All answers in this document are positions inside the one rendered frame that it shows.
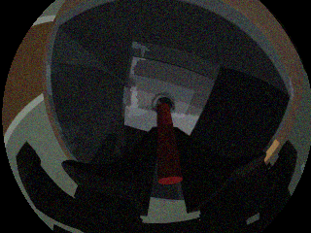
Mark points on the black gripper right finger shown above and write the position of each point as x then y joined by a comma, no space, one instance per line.
205,173

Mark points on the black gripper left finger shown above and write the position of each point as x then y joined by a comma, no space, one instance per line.
131,177

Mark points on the dark red peg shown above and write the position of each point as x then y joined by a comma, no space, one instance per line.
169,170

